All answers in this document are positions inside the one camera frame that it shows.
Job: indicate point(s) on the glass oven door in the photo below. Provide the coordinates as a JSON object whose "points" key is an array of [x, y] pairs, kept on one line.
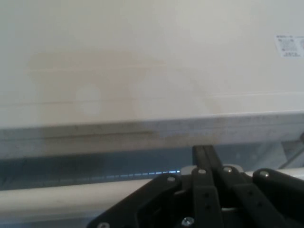
{"points": [[95, 152]]}

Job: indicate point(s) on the white printed oven label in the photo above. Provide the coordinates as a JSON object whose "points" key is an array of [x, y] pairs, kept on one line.
{"points": [[288, 46]]}

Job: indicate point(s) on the white toaster oven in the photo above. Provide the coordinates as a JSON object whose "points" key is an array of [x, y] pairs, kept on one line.
{"points": [[142, 59]]}

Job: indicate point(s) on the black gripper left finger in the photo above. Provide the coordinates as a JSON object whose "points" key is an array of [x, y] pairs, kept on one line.
{"points": [[204, 190]]}

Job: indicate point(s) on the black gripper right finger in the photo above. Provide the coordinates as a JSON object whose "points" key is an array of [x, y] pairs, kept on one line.
{"points": [[266, 202]]}

